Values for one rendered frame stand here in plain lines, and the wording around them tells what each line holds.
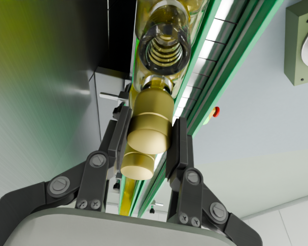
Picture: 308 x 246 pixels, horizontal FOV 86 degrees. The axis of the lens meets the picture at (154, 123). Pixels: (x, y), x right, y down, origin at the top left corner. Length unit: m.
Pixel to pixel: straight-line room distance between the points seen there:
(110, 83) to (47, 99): 0.25
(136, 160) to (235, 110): 0.83
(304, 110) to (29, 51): 1.07
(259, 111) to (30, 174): 0.95
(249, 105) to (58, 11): 0.86
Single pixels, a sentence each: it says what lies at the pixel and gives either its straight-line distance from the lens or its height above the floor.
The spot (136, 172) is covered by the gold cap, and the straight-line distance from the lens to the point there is 0.17.
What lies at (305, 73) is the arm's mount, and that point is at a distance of 0.80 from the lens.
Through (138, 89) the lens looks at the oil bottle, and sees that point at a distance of 0.18.
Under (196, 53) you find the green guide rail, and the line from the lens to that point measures 0.30.
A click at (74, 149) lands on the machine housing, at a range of 0.43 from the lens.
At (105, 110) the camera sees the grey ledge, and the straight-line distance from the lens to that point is 0.54.
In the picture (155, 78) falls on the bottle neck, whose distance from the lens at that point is 0.16.
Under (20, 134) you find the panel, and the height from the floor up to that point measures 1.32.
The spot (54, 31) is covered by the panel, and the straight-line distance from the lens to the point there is 0.23.
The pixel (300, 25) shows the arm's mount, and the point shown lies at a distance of 0.69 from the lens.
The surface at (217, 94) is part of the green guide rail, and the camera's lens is 0.35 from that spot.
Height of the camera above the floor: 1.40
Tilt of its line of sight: 41 degrees down
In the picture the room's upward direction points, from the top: 172 degrees counter-clockwise
